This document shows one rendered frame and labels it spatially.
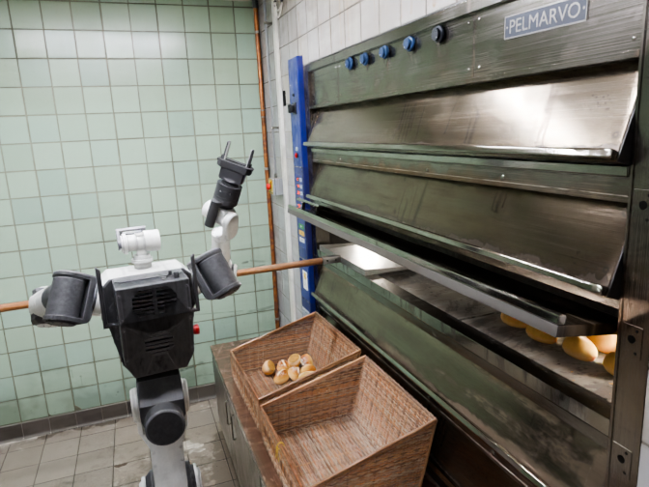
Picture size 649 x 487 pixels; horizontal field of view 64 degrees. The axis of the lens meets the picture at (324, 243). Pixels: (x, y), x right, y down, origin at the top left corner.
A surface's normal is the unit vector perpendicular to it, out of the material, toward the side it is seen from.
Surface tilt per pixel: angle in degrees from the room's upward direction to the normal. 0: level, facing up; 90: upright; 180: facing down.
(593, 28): 90
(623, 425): 90
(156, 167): 90
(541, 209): 70
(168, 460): 83
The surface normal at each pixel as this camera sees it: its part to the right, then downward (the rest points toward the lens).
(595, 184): -0.94, 0.12
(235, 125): 0.35, 0.18
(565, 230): -0.89, -0.22
